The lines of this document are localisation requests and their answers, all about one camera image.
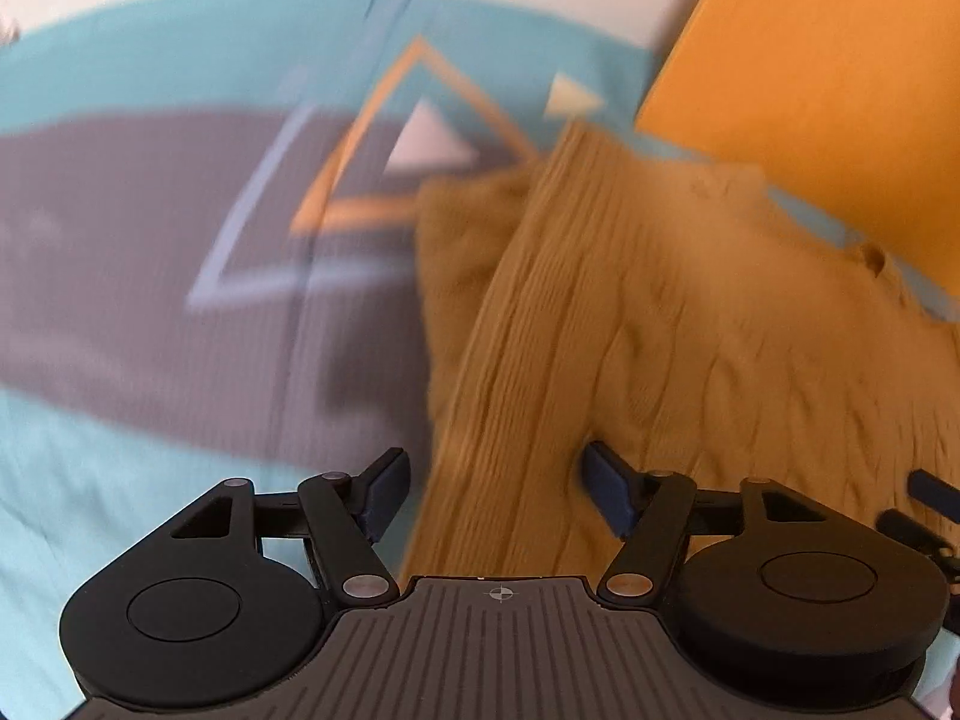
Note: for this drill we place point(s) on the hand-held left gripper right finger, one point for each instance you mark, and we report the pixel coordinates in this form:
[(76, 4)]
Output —
[(611, 491)]

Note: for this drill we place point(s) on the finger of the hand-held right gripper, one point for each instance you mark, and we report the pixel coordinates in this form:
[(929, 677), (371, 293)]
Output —
[(930, 486), (919, 536)]

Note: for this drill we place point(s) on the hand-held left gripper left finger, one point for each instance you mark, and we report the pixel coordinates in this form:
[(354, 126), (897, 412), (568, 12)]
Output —
[(386, 491)]

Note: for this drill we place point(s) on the blue patterned bed sheet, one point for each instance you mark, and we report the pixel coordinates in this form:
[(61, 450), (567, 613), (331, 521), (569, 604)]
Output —
[(112, 465)]

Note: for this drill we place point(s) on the orange flat board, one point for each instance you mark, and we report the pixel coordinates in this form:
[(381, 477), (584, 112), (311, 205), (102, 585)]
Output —
[(825, 90)]

